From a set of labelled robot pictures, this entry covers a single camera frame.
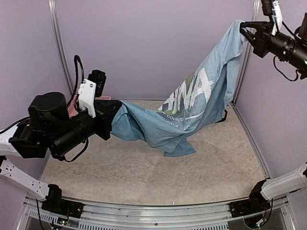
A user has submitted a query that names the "light blue printed t-shirt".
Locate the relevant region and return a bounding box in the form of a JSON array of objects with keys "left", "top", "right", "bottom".
[{"left": 111, "top": 20, "right": 246, "bottom": 157}]

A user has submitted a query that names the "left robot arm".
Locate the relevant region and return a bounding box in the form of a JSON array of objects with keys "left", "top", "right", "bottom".
[{"left": 0, "top": 92, "right": 122, "bottom": 201}]

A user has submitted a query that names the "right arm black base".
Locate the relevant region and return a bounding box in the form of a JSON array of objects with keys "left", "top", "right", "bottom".
[{"left": 229, "top": 180, "right": 271, "bottom": 218}]

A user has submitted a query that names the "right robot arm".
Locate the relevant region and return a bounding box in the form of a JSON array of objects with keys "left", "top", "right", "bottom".
[{"left": 239, "top": 15, "right": 307, "bottom": 81}]

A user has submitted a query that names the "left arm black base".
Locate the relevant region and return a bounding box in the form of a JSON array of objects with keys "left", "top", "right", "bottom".
[{"left": 41, "top": 184, "right": 84, "bottom": 219}]

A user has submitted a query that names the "black display box silver brooch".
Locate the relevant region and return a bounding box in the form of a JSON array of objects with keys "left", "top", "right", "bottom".
[{"left": 216, "top": 109, "right": 228, "bottom": 124}]

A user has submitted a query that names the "pink plastic basket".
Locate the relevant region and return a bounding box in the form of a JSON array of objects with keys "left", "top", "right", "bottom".
[{"left": 68, "top": 95, "right": 111, "bottom": 118}]

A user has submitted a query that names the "right aluminium frame post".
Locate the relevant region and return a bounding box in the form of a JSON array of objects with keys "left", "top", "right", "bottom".
[{"left": 232, "top": 0, "right": 261, "bottom": 105}]

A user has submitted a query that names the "aluminium frame post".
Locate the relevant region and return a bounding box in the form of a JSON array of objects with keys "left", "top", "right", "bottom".
[
  {"left": 48, "top": 0, "right": 73, "bottom": 95},
  {"left": 232, "top": 0, "right": 261, "bottom": 105}
]

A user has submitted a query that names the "front aluminium rail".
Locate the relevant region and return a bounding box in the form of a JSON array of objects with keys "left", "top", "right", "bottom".
[{"left": 16, "top": 189, "right": 295, "bottom": 230}]

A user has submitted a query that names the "left aluminium frame post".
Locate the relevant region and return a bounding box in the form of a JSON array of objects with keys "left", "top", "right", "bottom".
[{"left": 48, "top": 0, "right": 73, "bottom": 95}]

